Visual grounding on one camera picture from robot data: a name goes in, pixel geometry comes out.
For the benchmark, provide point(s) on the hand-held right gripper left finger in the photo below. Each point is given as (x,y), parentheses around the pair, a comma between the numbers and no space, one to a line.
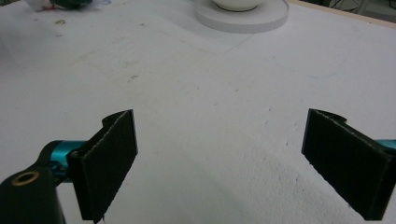
(106,161)

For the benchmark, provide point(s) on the dark green and white object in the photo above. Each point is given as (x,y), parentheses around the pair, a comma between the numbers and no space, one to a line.
(59,4)

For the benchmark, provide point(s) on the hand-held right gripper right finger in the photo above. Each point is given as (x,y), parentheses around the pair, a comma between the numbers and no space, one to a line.
(348,161)

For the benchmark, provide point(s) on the white bowl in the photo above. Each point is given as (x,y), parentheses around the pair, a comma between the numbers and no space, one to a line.
(238,4)

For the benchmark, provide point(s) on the white round coaster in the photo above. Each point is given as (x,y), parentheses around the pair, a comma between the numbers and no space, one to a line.
(246,18)

